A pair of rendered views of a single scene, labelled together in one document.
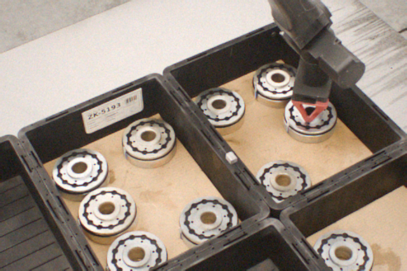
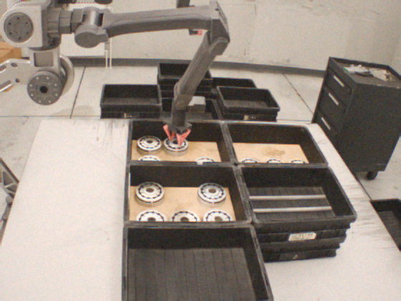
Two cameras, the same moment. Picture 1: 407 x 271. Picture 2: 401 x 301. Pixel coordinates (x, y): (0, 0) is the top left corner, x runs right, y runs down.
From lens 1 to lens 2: 114 cm
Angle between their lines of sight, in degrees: 53
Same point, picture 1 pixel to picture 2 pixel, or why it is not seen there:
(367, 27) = (117, 124)
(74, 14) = not seen: outside the picture
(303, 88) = (182, 127)
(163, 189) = (178, 203)
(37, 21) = not seen: outside the picture
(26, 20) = not seen: outside the picture
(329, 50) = (195, 99)
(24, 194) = (144, 251)
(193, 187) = (184, 193)
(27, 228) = (167, 258)
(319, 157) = (195, 154)
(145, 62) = (66, 190)
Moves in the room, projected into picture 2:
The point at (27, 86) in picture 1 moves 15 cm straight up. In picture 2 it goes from (37, 239) to (29, 211)
